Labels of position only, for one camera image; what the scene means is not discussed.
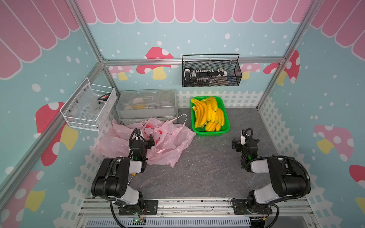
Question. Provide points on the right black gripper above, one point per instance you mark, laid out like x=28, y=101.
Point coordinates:
x=238, y=143

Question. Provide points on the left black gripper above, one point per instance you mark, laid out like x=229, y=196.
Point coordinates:
x=143, y=141

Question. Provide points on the pink plastic bag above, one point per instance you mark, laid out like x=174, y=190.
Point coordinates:
x=170, y=140

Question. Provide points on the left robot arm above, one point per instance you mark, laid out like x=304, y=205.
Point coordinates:
x=111, y=181

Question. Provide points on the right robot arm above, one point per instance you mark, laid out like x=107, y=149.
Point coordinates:
x=289, y=179

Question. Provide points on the pink plastic bags pile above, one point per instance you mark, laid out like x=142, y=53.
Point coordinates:
x=115, y=142

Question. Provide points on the clear plastic storage box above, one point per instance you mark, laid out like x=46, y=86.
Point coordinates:
x=138, y=105

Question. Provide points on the green plastic basket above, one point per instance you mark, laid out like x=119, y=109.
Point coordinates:
x=209, y=115

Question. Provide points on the bananas in green basket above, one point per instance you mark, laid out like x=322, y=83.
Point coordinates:
x=208, y=114

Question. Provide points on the white wire mesh basket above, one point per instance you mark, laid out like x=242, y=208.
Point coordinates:
x=89, y=106

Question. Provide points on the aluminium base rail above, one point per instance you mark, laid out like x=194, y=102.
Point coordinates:
x=221, y=213

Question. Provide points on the black wire mesh basket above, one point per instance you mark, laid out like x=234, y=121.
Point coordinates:
x=211, y=70

